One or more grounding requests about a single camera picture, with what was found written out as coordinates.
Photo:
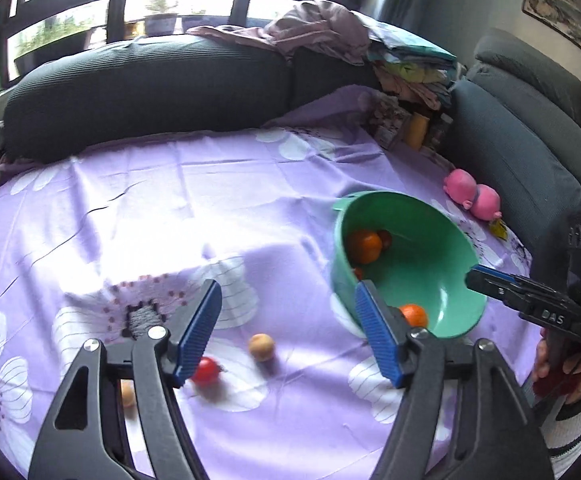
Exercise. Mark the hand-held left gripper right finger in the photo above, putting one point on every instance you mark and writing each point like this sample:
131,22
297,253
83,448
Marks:
375,330

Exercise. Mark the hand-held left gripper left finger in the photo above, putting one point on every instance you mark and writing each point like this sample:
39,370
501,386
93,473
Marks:
198,332

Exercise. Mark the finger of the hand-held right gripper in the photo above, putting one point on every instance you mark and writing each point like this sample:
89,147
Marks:
495,287

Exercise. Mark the red tomato with stem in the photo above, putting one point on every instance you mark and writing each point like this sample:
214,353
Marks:
204,371

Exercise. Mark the small orange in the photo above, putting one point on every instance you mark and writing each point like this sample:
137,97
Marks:
415,316

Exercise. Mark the large orange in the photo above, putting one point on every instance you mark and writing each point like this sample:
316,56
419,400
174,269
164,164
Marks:
364,247

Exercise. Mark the green plastic bowl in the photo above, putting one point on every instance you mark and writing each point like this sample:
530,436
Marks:
420,250

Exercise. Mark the person's right forearm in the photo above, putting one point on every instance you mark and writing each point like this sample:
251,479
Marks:
573,437

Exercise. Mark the yellow tag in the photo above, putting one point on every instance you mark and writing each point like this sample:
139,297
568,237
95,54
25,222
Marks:
497,229

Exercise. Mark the pink plush toy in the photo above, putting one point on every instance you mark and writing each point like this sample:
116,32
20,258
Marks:
470,194

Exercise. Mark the purple floral bedsheet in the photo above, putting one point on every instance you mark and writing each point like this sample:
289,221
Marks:
170,200

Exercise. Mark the grey sofa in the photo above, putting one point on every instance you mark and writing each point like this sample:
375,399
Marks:
520,150

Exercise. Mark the dark jar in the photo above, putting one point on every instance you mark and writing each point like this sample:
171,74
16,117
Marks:
440,132

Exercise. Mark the yellow bottle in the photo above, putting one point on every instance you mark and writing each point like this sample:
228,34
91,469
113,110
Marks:
415,130

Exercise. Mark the patterned box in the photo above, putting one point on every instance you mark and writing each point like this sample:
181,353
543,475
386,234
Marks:
388,120

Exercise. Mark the stack of folded clothes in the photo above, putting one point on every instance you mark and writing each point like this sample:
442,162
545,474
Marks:
410,67

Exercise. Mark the long dark sofa cushion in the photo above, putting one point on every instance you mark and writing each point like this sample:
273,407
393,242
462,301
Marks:
140,95

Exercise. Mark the mauve clothes pile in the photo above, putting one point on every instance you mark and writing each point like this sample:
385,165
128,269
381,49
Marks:
310,27

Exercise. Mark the round plant pot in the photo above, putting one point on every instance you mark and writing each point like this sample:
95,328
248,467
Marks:
160,24
195,22

